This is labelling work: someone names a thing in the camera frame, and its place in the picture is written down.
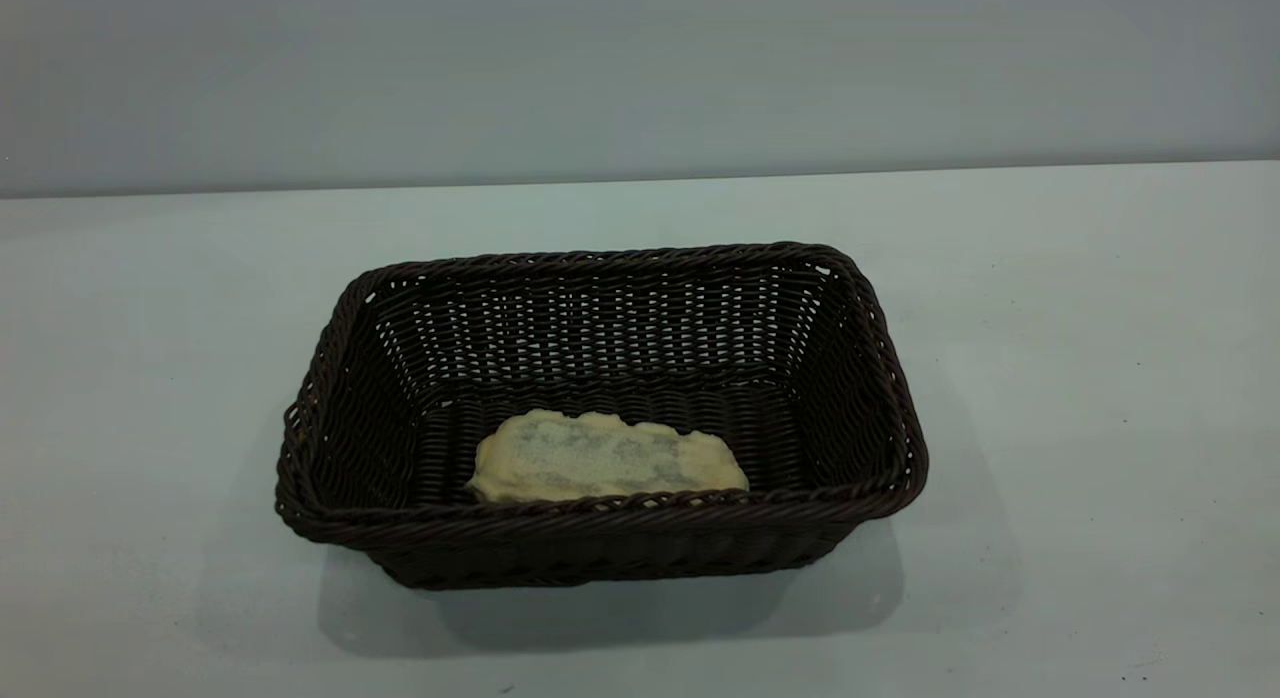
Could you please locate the ridged golden bread loaf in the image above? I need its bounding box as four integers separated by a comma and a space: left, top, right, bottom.
467, 409, 751, 504

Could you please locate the dark brown wicker basket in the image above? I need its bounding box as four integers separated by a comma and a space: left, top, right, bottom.
274, 241, 930, 591

